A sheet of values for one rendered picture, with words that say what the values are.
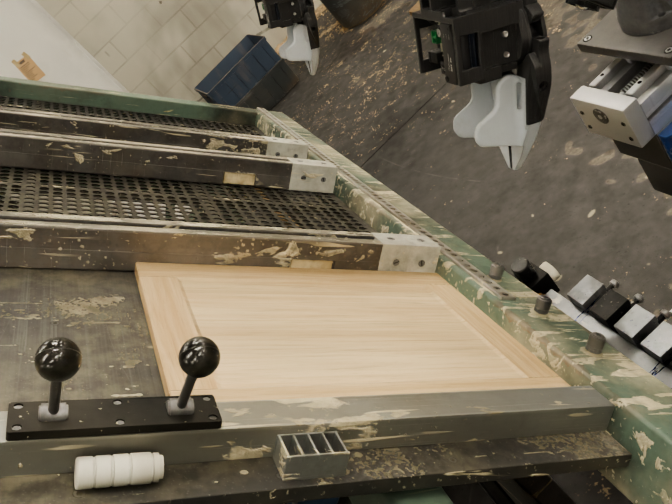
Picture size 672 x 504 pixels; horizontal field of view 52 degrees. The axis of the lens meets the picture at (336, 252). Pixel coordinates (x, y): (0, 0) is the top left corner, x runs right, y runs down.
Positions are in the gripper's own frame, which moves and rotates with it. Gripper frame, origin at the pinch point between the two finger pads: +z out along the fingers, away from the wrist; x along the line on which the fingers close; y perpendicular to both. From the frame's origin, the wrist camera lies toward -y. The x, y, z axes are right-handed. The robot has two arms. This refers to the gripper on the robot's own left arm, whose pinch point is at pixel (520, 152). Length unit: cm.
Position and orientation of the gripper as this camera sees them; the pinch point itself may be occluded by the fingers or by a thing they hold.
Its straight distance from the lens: 65.4
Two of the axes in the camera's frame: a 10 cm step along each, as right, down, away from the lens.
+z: 1.9, 8.7, 4.5
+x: 3.5, 3.7, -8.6
